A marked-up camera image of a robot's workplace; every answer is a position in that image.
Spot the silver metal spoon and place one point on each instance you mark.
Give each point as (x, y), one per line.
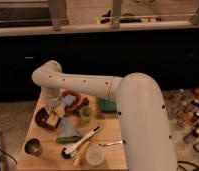
(110, 144)

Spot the green plastic cup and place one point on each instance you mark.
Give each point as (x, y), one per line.
(85, 113)

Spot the wooden table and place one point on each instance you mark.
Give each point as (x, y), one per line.
(51, 158)

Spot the orange bowl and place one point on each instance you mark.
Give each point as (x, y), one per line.
(72, 109)

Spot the blue grey cloth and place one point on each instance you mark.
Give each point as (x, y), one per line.
(67, 129)

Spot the green plastic tray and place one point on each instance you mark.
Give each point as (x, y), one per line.
(106, 106)

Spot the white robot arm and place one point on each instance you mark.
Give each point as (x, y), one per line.
(145, 130)

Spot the black wooden board eraser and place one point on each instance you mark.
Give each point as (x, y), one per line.
(53, 120)

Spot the white round lid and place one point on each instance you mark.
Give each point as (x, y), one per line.
(95, 155)

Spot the metal cup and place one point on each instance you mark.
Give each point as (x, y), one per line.
(33, 147)

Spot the purple bowl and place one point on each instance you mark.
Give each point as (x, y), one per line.
(41, 118)

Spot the white black brush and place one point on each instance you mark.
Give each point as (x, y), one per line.
(67, 152)

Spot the blue sponge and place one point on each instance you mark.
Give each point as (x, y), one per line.
(68, 100)

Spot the yellow wooden stick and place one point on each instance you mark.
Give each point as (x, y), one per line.
(79, 155)

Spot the dark red small toy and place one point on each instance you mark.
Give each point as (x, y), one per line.
(84, 102)

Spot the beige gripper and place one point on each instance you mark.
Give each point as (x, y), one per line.
(55, 107)

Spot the green marker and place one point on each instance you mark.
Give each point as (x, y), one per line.
(71, 139)

